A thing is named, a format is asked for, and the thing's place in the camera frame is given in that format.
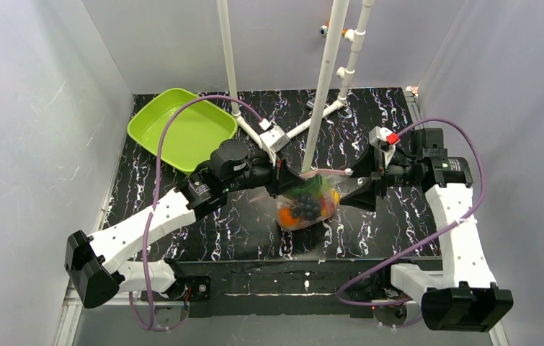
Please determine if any clear zip top bag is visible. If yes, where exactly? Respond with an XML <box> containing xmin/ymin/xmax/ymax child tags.
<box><xmin>249</xmin><ymin>169</ymin><xmax>353</xmax><ymax>233</ymax></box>

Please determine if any fake dark grapes bunch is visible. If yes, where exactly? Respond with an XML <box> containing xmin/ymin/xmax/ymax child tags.
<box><xmin>290</xmin><ymin>195</ymin><xmax>322</xmax><ymax>221</ymax></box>

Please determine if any fake bok choy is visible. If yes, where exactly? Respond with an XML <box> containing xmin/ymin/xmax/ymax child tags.
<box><xmin>300</xmin><ymin>174</ymin><xmax>324</xmax><ymax>198</ymax></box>

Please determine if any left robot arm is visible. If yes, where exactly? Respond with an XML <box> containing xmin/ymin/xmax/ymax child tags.
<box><xmin>64</xmin><ymin>140</ymin><xmax>305</xmax><ymax>309</ymax></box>

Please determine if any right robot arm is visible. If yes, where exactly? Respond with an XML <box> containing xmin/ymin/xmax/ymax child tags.
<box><xmin>340</xmin><ymin>127</ymin><xmax>514</xmax><ymax>332</ymax></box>

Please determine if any fake orange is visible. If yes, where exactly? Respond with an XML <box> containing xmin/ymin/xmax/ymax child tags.
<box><xmin>277</xmin><ymin>207</ymin><xmax>300</xmax><ymax>229</ymax></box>

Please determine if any green plastic tray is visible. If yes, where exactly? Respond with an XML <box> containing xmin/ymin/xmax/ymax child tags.
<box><xmin>128</xmin><ymin>88</ymin><xmax>238</xmax><ymax>174</ymax></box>

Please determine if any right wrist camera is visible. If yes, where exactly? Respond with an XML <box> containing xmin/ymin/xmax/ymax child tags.
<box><xmin>369</xmin><ymin>126</ymin><xmax>400</xmax><ymax>167</ymax></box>

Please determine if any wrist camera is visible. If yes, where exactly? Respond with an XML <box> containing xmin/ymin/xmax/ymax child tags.
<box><xmin>369</xmin><ymin>126</ymin><xmax>400</xmax><ymax>167</ymax></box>
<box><xmin>259</xmin><ymin>118</ymin><xmax>290</xmax><ymax>154</ymax></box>

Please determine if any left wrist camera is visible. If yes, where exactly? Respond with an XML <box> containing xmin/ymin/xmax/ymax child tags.
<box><xmin>259</xmin><ymin>118</ymin><xmax>290</xmax><ymax>154</ymax></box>

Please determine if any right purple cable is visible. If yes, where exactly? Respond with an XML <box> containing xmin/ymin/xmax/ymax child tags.
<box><xmin>336</xmin><ymin>118</ymin><xmax>486</xmax><ymax>308</ymax></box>

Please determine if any purple cable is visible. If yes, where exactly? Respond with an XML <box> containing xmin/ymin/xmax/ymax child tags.
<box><xmin>336</xmin><ymin>118</ymin><xmax>486</xmax><ymax>308</ymax></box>
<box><xmin>128</xmin><ymin>94</ymin><xmax>265</xmax><ymax>332</ymax></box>

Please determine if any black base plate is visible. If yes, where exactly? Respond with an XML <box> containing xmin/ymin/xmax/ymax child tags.
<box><xmin>153</xmin><ymin>259</ymin><xmax>381</xmax><ymax>318</ymax></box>

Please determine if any white PVC pipe frame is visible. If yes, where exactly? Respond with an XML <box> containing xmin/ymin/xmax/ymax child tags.
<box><xmin>217</xmin><ymin>0</ymin><xmax>375</xmax><ymax>172</ymax></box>

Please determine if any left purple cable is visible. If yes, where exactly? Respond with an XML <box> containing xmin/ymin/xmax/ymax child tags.
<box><xmin>128</xmin><ymin>94</ymin><xmax>265</xmax><ymax>332</ymax></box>

